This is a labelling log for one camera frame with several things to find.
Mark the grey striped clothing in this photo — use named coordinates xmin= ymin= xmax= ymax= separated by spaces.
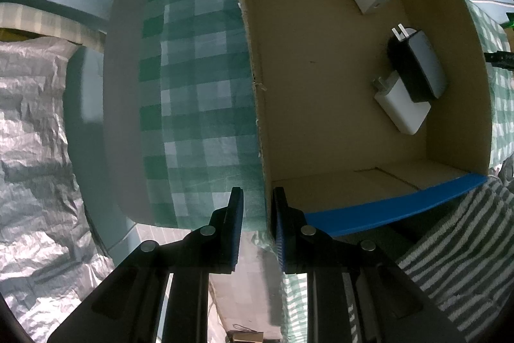
xmin=395 ymin=178 xmax=514 ymax=328

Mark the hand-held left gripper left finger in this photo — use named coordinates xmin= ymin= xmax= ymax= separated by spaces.
xmin=47 ymin=186 xmax=245 ymax=343

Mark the crinkled silver sheet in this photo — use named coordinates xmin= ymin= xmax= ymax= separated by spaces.
xmin=0 ymin=35 xmax=121 ymax=336

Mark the green checked cloth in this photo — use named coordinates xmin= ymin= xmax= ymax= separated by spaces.
xmin=138 ymin=0 xmax=514 ymax=343

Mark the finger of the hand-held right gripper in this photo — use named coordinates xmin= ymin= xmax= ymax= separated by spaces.
xmin=484 ymin=50 xmax=514 ymax=69

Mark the beige striped mattress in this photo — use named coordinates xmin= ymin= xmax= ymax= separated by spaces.
xmin=0 ymin=1 xmax=109 ymax=46

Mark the cardboard box with blue edges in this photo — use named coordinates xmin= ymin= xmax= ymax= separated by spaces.
xmin=234 ymin=0 xmax=496 ymax=243

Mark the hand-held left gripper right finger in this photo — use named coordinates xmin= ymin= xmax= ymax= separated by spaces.
xmin=271 ymin=186 xmax=468 ymax=343

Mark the dark grey charger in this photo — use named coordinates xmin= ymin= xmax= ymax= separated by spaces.
xmin=386 ymin=24 xmax=448 ymax=104

